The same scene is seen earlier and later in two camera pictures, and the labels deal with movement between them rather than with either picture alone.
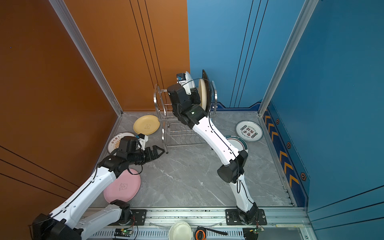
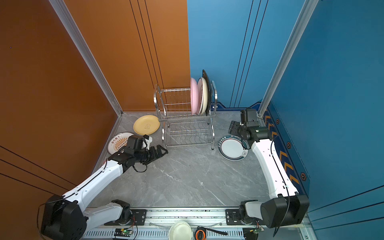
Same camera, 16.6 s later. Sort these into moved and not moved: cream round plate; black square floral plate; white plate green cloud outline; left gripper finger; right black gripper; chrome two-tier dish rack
Moved: right black gripper; white plate green cloud outline
Not moved: black square floral plate; chrome two-tier dish rack; cream round plate; left gripper finger
